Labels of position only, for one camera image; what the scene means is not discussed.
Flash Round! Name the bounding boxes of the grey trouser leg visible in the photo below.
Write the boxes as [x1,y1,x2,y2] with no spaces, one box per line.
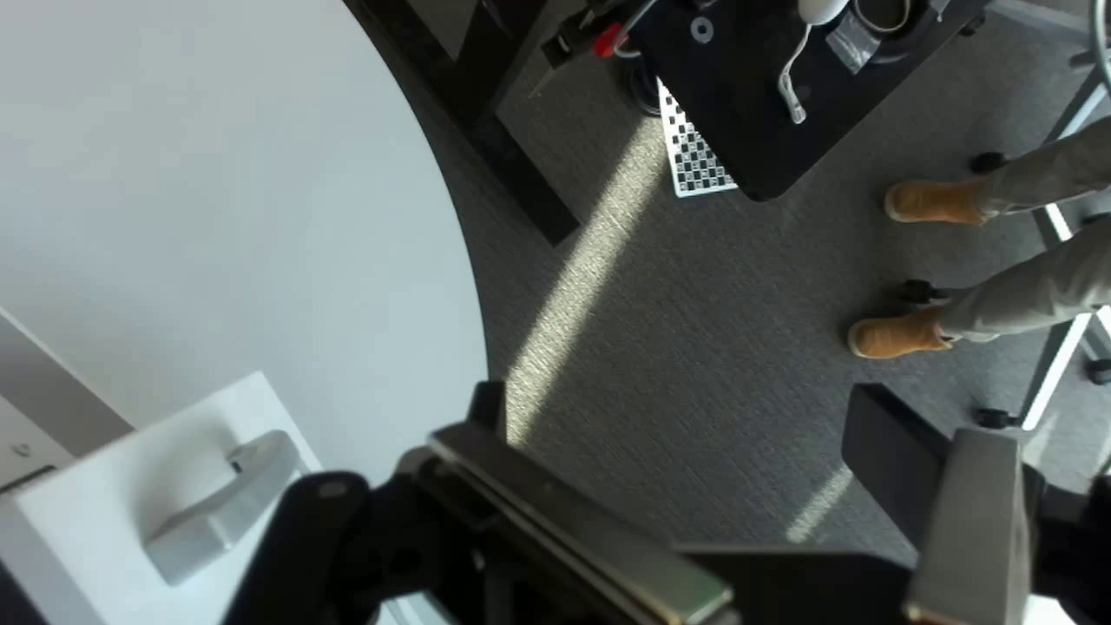
[937,215,1111,347]
[979,111,1111,217]

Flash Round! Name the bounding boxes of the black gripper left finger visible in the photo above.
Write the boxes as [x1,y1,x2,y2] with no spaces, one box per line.
[396,377,745,625]

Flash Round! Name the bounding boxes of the white toy kitchen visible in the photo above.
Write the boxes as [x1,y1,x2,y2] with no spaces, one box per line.
[0,303,138,499]

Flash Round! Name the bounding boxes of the black equipment board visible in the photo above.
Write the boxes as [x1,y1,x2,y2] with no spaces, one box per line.
[541,0,997,205]

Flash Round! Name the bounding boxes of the black table leg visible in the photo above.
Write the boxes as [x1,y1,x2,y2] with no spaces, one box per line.
[344,0,584,249]

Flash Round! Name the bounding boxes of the tan work boots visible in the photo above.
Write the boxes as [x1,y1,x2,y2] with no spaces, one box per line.
[896,62,1111,433]

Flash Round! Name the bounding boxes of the round white table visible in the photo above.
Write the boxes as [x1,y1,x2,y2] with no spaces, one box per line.
[0,0,493,625]

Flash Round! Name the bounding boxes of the small white cabinet door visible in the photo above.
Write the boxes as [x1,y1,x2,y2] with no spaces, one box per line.
[0,369,392,625]

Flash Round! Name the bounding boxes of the tan shoe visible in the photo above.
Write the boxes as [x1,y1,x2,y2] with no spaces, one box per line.
[844,308,960,364]
[881,178,999,229]

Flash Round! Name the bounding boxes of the white cable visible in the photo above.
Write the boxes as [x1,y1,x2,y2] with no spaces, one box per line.
[775,0,856,128]

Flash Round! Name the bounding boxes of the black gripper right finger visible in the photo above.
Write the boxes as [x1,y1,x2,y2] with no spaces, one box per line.
[842,380,1038,625]

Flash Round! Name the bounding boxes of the white perforated plate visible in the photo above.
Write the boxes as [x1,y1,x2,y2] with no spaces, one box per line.
[654,77,745,205]

